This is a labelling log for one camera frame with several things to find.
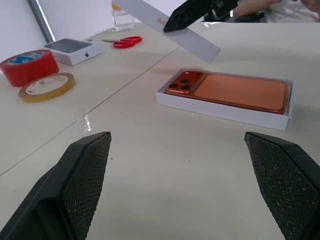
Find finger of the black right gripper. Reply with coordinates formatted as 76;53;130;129
162;0;214;34

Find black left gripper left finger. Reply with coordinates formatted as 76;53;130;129
0;131;112;240

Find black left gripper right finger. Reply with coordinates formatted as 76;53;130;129
244;131;320;240

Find white phone box lid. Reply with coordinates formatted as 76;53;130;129
111;0;222;65

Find orange smartphone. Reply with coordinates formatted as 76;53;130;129
164;70;291;115

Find white phone box base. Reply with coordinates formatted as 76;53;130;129
155;68;295;132

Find white boxed phone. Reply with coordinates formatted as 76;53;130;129
42;37;104;67

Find clear jar with yellow lid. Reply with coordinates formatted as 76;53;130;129
111;2;137;33

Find person in white shirt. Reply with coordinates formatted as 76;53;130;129
264;0;320;23

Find yellow tape roll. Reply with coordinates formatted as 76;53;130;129
18;72;76;103

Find red tape roll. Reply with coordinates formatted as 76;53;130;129
0;49;60;88

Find grey metal pole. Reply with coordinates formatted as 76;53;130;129
26;0;56;44

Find red handled scissors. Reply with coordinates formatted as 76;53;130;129
101;35;143;50

